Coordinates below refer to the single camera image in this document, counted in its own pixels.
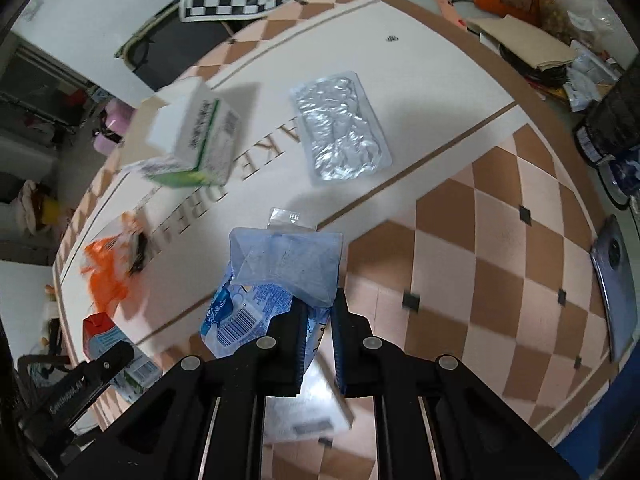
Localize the blue plastic bag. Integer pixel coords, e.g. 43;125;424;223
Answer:
200;228;343;373

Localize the orange snack wrapper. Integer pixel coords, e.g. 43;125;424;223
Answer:
80;211;148;318

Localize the green white carton box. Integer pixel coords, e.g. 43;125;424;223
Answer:
130;76;240;188

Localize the small milk carton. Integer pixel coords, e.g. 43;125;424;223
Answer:
82;312;162;403

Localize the silver blister pack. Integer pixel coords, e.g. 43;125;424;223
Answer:
290;70;393;185

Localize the brown paper envelope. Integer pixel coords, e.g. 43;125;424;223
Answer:
468;15;577;70

